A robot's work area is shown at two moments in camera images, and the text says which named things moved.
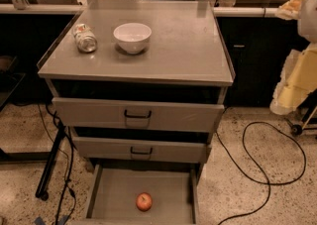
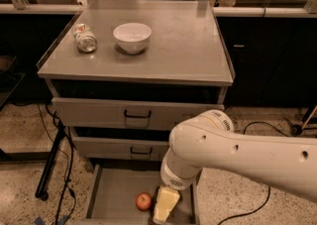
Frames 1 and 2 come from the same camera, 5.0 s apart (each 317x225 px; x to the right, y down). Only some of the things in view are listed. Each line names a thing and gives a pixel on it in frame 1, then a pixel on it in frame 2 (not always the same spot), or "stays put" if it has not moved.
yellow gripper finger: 297,82 to 165,201
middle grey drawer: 142,150 stays put
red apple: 144,201 stays put
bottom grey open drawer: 115,188 stays put
